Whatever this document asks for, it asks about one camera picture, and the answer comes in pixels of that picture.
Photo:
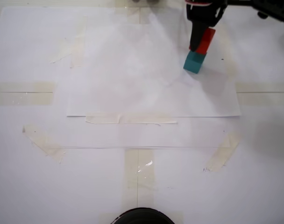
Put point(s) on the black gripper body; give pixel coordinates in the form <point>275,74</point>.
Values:
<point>201,20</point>

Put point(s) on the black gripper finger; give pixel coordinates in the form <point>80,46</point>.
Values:
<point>196,35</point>

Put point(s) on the red cube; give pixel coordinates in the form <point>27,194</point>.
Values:
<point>207,42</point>

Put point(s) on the teal blue cube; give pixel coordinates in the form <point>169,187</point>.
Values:
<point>193,65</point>

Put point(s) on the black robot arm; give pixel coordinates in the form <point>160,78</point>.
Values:
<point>272,10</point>

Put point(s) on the glossy clear seam tape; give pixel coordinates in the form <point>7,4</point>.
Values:
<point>39,98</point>
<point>132,14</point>
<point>146,182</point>
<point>261,99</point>

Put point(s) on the long beige masking tape strip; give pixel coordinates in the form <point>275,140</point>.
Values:
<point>104,119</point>

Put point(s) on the black round dome stand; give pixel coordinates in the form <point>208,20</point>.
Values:
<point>143,217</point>

